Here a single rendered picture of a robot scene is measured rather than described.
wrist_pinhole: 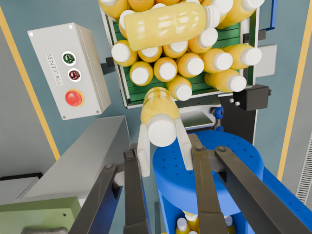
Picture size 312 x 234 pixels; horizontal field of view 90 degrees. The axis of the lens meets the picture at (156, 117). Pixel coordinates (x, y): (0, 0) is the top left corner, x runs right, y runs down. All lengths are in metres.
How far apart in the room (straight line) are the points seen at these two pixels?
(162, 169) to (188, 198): 0.09
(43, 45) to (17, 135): 1.77
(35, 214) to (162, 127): 0.68
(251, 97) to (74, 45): 0.50
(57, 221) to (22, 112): 1.39
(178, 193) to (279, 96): 1.68
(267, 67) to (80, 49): 0.63
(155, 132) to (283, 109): 1.87
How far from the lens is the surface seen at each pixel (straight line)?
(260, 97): 0.58
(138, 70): 0.39
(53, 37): 0.42
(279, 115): 2.02
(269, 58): 0.74
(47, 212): 0.77
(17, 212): 0.84
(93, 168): 0.91
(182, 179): 0.38
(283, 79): 1.92
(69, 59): 0.39
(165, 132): 0.20
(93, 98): 0.40
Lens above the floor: 1.46
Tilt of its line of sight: 70 degrees down
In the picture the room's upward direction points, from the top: 176 degrees clockwise
